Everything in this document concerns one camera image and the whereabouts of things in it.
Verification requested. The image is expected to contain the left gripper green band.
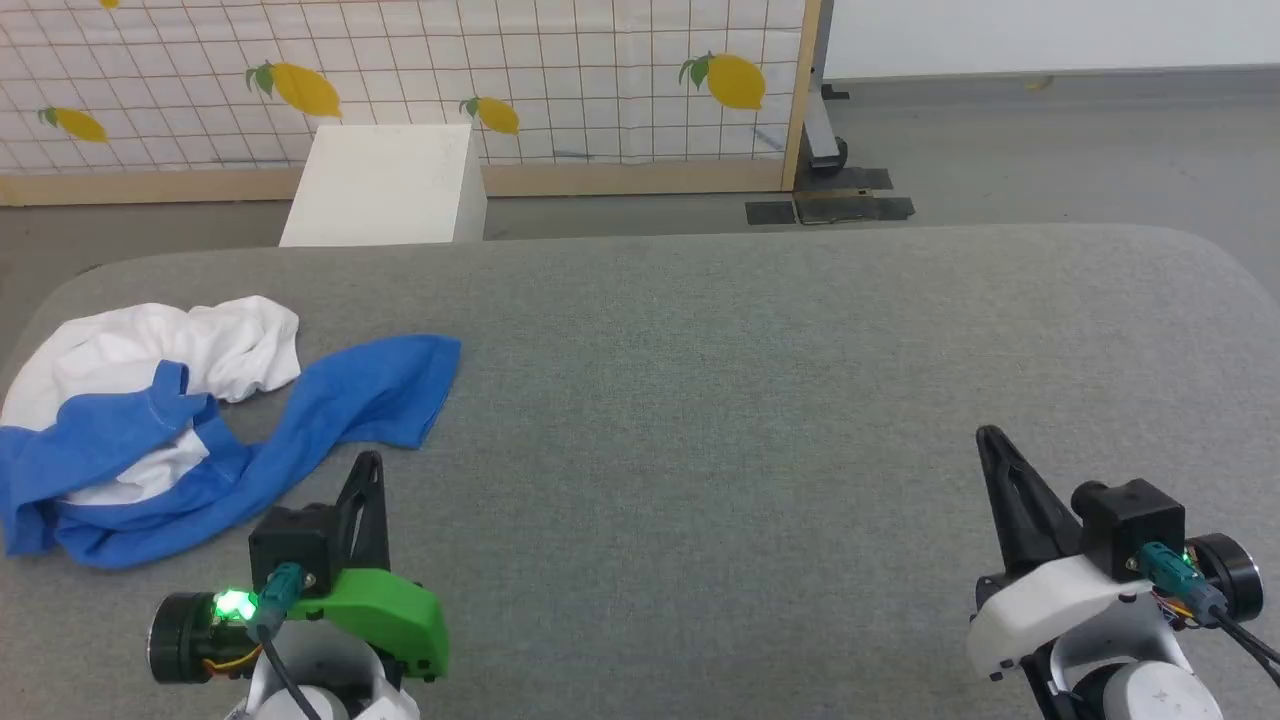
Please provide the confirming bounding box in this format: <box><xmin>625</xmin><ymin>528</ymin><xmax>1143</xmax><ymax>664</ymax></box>
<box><xmin>148</xmin><ymin>450</ymin><xmax>452</xmax><ymax>687</ymax></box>

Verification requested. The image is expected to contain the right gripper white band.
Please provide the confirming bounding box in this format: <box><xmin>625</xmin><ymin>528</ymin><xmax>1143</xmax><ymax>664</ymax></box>
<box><xmin>964</xmin><ymin>425</ymin><xmax>1265</xmax><ymax>685</ymax></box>

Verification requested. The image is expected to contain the white and blue shirt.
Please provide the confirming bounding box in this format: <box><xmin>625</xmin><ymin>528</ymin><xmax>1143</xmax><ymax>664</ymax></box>
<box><xmin>0</xmin><ymin>295</ymin><xmax>463</xmax><ymax>571</ymax></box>

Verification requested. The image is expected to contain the white box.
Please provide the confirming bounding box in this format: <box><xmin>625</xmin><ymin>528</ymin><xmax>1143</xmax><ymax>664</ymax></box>
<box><xmin>279</xmin><ymin>124</ymin><xmax>488</xmax><ymax>247</ymax></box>

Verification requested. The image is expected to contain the long dark floor tape patch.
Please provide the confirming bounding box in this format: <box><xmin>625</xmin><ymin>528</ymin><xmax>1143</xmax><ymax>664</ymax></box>
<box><xmin>798</xmin><ymin>167</ymin><xmax>894</xmax><ymax>194</ymax></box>
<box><xmin>794</xmin><ymin>190</ymin><xmax>916</xmax><ymax>226</ymax></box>

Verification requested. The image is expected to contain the metal stand foot with wheel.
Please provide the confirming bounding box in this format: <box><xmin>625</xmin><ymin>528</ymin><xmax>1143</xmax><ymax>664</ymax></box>
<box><xmin>806</xmin><ymin>0</ymin><xmax>851</xmax><ymax>173</ymax></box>

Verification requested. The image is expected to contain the lemon print partition panel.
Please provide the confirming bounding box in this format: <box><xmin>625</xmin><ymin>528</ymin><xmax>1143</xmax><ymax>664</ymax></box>
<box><xmin>0</xmin><ymin>0</ymin><xmax>823</xmax><ymax>207</ymax></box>

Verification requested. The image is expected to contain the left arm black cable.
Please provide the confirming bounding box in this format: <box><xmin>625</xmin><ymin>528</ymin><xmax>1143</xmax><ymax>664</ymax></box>
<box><xmin>245</xmin><ymin>562</ymin><xmax>323</xmax><ymax>720</ymax></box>

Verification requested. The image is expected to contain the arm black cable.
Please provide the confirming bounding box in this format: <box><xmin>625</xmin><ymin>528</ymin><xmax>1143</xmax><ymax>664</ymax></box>
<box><xmin>245</xmin><ymin>562</ymin><xmax>323</xmax><ymax>720</ymax></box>
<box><xmin>1138</xmin><ymin>542</ymin><xmax>1280</xmax><ymax>691</ymax></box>

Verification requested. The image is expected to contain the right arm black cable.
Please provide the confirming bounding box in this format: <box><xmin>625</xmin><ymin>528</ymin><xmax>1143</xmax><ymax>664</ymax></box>
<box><xmin>1138</xmin><ymin>542</ymin><xmax>1280</xmax><ymax>691</ymax></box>

